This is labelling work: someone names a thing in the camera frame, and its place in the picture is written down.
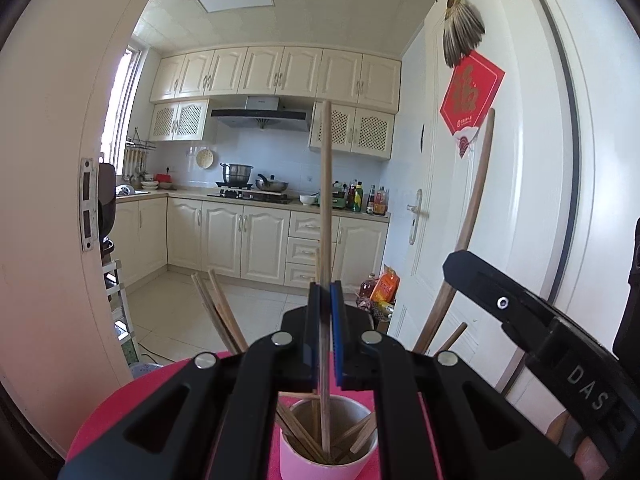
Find black wok pan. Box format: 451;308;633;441
255;174;288;193

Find white sliding door panel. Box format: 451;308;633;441
1;0;149;454

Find white bowl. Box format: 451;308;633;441
298;194;318;206

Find person's right hand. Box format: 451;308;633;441
546;411;610;480

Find cream kitchen cabinets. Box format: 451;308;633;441
149;46;401;159
113;194;392;291

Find green electric cooker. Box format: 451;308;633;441
332;181;348;209

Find pink round table mat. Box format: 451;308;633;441
60;339;444;479

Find feather fan on door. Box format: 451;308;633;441
442;0;485;68

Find cream lower kitchen cabinets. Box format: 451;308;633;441
113;194;392;291

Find black range hood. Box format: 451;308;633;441
210;96;310;132

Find red paper door decoration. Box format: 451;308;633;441
439;51;506;158

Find steel cooking pot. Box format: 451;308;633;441
220;162;253;188

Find cream upper kitchen cabinets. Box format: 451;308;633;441
149;46;401;159

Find pink cylindrical utensil holder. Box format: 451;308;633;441
278;393;380;480

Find green oil bottle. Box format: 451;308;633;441
352;181;363;212

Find white door with handle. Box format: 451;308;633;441
384;0;586;401

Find floor bag with bottles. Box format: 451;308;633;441
356;266;400;322

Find round bamboo trivet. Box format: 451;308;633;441
196;148;216;169

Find gas stove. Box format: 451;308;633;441
208;185;292;204

